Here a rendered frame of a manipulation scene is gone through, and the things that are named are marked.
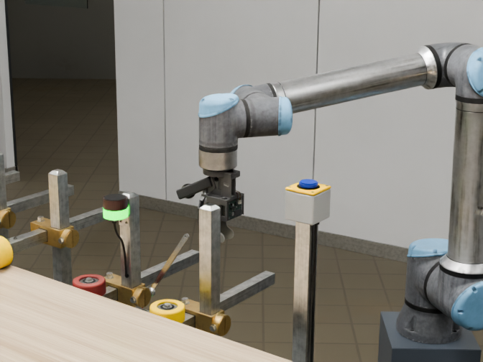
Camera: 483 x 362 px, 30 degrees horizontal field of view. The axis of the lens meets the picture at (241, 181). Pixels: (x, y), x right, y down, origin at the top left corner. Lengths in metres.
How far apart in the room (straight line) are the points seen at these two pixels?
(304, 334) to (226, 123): 0.50
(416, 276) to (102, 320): 0.97
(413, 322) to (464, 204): 0.44
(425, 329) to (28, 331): 1.16
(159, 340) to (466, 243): 0.89
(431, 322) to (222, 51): 2.85
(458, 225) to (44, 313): 1.07
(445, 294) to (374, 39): 2.44
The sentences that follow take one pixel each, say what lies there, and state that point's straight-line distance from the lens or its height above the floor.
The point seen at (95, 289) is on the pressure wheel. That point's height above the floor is 0.90.
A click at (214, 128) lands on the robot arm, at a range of 2.04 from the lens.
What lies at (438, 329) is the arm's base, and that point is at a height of 0.64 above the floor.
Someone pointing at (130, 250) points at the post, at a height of 0.97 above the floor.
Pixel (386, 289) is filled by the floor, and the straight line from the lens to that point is 4.54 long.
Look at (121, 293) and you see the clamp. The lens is 2.29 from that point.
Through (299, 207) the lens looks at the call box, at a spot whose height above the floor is 1.18.
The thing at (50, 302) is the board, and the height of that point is 0.90.
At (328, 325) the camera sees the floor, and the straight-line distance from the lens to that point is 4.12.
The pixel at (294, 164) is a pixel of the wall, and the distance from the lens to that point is 5.03.
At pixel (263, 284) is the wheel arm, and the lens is 2.35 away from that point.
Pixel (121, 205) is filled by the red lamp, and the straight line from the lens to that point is 2.15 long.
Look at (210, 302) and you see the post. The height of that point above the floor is 0.90.
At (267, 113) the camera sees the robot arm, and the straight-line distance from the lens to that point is 2.07.
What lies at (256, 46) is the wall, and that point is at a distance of 5.02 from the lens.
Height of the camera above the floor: 1.75
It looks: 16 degrees down
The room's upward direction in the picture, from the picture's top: 1 degrees clockwise
